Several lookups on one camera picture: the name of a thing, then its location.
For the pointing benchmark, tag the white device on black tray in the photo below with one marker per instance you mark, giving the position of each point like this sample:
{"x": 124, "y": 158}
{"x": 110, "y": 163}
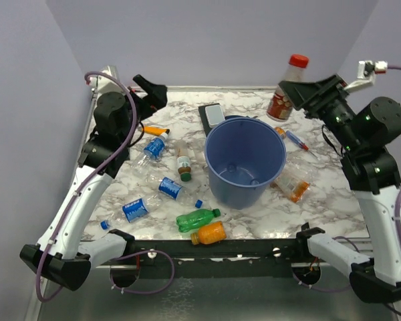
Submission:
{"x": 210, "y": 116}

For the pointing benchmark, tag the orange juice bottle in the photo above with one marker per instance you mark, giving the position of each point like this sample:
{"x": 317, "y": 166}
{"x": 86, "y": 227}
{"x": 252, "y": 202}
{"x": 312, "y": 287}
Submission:
{"x": 209, "y": 234}

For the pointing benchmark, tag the crushed pepsi bottle lower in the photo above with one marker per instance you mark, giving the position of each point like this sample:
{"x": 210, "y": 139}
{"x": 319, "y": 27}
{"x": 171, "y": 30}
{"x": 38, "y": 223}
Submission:
{"x": 132, "y": 212}

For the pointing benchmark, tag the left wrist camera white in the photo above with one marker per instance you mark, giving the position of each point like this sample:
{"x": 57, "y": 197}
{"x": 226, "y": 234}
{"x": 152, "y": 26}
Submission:
{"x": 103, "y": 85}

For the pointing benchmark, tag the blue label water bottle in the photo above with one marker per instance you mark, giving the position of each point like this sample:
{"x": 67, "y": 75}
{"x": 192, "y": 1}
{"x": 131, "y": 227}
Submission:
{"x": 151, "y": 152}

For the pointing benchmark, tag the crushed pepsi bottle upper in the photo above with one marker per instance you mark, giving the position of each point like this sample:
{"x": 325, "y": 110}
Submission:
{"x": 171, "y": 189}

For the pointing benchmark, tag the orange utility knife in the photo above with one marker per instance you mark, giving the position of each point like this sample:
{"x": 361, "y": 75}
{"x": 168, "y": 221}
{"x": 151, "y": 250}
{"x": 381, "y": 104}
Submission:
{"x": 155, "y": 131}

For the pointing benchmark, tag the blue plastic bin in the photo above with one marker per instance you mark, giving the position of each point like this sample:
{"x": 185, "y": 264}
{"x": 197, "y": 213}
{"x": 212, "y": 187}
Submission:
{"x": 244, "y": 156}

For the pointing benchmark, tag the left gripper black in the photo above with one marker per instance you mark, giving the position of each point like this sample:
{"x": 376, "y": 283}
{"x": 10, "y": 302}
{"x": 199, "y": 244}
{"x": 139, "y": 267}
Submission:
{"x": 156, "y": 93}

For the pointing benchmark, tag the loose blue bottle cap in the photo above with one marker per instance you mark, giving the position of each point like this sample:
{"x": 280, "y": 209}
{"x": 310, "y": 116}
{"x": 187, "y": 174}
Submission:
{"x": 198, "y": 204}

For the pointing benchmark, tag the brown coffee bottle green cap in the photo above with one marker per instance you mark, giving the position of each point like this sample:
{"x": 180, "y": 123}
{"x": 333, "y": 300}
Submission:
{"x": 182, "y": 160}

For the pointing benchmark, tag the black base bar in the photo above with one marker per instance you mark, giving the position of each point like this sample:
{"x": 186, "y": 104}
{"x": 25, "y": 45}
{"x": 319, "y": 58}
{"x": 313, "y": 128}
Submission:
{"x": 234, "y": 258}

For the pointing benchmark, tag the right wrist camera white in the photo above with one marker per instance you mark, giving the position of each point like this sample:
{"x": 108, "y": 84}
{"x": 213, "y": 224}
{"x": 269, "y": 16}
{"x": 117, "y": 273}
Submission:
{"x": 366, "y": 75}

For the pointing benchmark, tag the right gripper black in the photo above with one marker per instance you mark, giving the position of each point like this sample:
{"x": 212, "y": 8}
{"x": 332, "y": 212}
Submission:
{"x": 316, "y": 93}

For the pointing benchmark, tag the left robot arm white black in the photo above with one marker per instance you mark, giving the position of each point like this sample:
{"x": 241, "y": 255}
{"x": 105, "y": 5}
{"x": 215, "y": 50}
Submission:
{"x": 58, "y": 255}

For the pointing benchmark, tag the crushed pepsi bottle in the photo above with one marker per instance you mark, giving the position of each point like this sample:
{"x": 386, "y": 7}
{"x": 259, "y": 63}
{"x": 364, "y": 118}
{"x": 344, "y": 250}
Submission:
{"x": 132, "y": 212}
{"x": 171, "y": 189}

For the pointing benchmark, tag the red cap clear bottle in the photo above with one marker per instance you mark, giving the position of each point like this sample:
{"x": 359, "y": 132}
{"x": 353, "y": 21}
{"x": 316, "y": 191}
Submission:
{"x": 280, "y": 107}

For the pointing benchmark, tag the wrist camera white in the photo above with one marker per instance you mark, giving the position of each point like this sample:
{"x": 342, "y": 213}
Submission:
{"x": 103, "y": 85}
{"x": 366, "y": 75}

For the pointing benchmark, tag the green plastic bottle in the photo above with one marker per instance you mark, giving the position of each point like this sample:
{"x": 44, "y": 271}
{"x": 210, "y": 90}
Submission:
{"x": 196, "y": 219}

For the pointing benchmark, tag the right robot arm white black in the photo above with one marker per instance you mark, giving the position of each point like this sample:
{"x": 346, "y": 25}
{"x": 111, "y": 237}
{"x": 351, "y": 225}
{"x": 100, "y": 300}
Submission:
{"x": 373, "y": 175}

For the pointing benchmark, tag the orange label crushed bottle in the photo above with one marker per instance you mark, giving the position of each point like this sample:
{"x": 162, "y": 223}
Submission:
{"x": 292, "y": 182}

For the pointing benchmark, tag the blue red screwdriver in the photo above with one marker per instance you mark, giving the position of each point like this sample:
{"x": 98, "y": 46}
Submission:
{"x": 296, "y": 140}

